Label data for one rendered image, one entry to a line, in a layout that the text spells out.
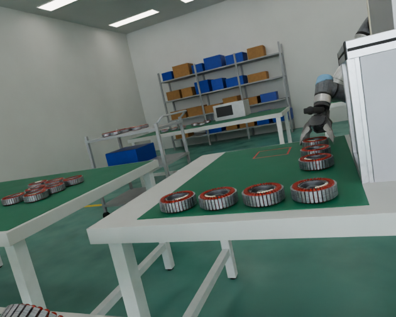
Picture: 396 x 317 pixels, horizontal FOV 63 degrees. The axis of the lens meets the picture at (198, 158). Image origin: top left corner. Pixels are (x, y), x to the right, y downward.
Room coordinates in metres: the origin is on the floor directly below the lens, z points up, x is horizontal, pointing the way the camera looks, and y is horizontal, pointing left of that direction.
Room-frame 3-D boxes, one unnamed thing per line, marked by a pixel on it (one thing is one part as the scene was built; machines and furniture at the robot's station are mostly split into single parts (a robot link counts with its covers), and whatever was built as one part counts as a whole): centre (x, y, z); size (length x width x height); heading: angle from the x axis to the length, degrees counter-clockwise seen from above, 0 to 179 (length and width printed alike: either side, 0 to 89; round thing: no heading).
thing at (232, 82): (7.84, -1.29, 1.38); 0.42 x 0.42 x 0.20; 65
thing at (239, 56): (7.80, -1.37, 1.89); 0.42 x 0.42 x 0.21; 65
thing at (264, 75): (7.64, -1.77, 1.37); 0.42 x 0.40 x 0.18; 67
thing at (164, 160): (3.52, 0.59, 0.51); 1.01 x 0.60 x 1.01; 67
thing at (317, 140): (1.40, -0.52, 0.77); 0.11 x 0.11 x 0.04
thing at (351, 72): (0.94, -0.48, 0.91); 0.28 x 0.03 x 0.32; 157
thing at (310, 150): (1.22, -0.45, 0.77); 0.11 x 0.11 x 0.04
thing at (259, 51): (7.62, -1.82, 1.90); 0.40 x 0.36 x 0.24; 158
